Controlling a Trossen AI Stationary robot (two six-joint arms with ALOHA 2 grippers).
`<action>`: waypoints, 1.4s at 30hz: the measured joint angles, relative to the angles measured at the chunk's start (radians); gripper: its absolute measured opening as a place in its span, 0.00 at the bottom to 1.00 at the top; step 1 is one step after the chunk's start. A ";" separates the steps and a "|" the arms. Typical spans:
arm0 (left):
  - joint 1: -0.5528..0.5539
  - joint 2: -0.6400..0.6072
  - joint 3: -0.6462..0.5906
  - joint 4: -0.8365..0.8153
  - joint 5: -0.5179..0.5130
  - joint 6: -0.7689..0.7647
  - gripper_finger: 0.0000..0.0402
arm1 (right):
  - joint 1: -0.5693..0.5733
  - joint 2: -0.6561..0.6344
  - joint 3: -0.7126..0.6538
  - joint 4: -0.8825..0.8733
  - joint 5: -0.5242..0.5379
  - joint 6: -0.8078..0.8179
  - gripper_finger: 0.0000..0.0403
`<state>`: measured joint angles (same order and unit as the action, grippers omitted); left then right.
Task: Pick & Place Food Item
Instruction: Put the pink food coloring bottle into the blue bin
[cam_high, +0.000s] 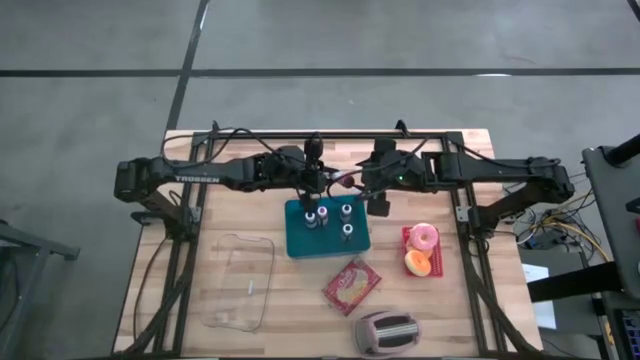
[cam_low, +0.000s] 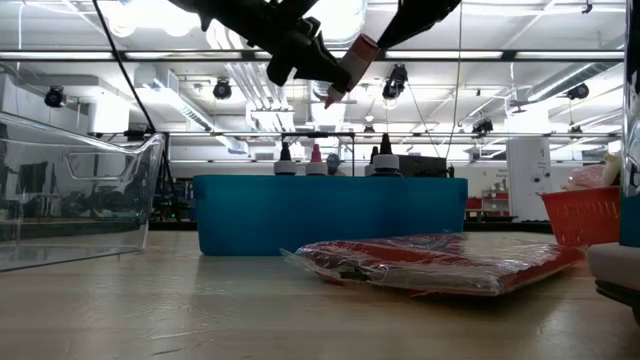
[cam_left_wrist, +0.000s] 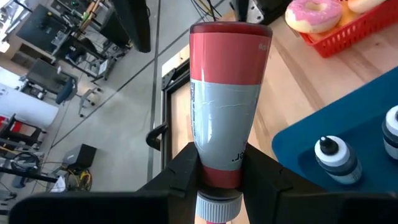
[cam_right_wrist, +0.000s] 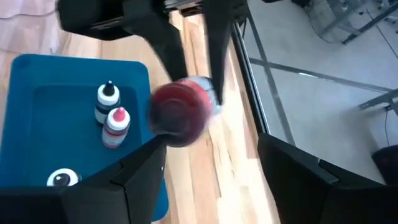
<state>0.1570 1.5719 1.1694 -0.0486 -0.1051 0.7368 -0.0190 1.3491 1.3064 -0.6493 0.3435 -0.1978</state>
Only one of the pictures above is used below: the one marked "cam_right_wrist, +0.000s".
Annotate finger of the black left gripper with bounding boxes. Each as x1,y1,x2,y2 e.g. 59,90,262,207
203,0,246,105
124,8,189,83

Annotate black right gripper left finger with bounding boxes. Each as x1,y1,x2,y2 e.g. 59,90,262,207
58,134,168,224

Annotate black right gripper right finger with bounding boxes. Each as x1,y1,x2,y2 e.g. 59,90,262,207
257,133,398,224

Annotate small pink-capped dropper bottle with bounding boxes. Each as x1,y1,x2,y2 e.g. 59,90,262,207
101,106,131,149

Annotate large red pink-capped bottle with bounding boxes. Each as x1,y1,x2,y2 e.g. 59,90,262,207
149,76,223,147

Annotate black bottle with white shoulder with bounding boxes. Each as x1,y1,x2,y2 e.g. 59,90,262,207
46,167,82,187

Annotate small black-capped dropper bottle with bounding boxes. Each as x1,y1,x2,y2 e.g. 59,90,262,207
95,80,121,125

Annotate clear plastic bin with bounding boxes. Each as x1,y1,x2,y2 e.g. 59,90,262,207
0,0,62,55

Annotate teal plastic bin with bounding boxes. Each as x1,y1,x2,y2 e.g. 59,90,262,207
0,53,170,222

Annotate grey metal bar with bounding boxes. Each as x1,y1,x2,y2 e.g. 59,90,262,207
359,88,398,116

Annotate grey metal frame legs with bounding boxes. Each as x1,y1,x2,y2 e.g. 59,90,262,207
306,0,398,44

